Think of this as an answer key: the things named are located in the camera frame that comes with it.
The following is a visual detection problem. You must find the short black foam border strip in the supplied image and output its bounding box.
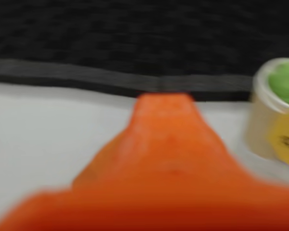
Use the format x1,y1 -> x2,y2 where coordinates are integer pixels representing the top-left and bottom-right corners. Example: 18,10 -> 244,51
159,74 -> 254,102

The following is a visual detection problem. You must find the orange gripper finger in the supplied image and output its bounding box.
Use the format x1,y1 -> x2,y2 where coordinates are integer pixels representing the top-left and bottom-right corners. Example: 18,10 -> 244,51
0,93 -> 289,231

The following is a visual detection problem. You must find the white paper cup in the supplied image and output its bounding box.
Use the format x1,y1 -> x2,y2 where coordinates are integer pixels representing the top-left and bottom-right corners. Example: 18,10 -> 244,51
247,57 -> 289,167

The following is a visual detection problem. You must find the yellow handwritten welcome sign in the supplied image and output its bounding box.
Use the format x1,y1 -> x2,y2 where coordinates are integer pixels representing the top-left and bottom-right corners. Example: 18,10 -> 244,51
267,113 -> 289,167

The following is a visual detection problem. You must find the orange paper wad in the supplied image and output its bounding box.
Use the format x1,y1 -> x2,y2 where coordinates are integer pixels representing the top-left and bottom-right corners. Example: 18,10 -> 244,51
73,131 -> 122,191

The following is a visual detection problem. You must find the green paper wad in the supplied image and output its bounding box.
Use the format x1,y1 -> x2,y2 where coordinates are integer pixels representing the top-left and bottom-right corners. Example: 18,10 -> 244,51
267,62 -> 289,106

